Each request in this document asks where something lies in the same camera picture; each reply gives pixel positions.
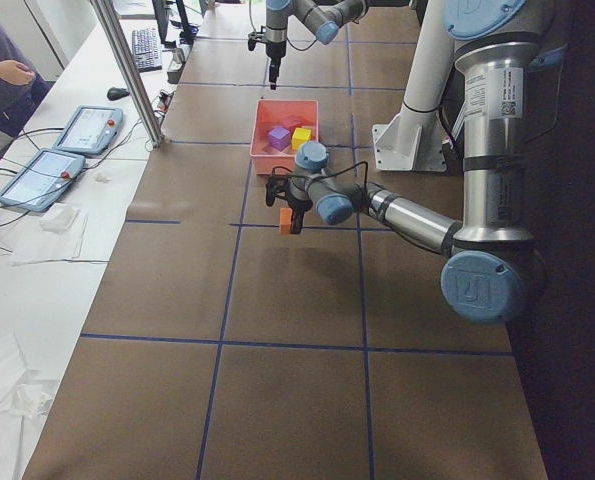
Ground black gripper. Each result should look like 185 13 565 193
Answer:
266 41 285 90
285 179 311 234

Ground orange foam block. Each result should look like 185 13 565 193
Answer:
279 207 293 235

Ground pink foam cube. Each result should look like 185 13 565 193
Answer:
281 115 304 133

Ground purple foam cube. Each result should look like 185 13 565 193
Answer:
267 126 292 150

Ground yellow foam cube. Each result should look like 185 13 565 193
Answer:
291 127 313 151

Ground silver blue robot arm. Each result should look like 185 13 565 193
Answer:
266 1 571 324
261 0 369 90

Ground pink plastic bin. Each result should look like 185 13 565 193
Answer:
249 99 319 175

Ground person hand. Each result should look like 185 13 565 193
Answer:
0 60 35 86

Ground black monitor stand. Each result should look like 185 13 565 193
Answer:
151 0 199 48

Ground black keyboard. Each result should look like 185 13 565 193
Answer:
131 27 162 73

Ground black computer mouse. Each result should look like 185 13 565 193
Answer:
106 87 130 101

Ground far blue teach pendant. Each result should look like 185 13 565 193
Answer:
53 105 124 155

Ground blue teach pendant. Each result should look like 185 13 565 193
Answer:
53 105 124 155
0 149 86 212

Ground clear plastic bag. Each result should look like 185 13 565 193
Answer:
39 203 81 233

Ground near blue teach pendant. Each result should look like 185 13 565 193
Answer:
0 149 86 212

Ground person dark shirt torso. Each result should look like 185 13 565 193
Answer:
0 24 50 137

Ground white paper sheets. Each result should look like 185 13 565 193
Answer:
7 205 108 266

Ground crumpled white tissue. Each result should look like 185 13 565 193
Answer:
13 384 54 418

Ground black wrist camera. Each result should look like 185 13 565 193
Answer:
265 175 285 207

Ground aluminium frame post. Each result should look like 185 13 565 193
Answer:
90 0 164 148

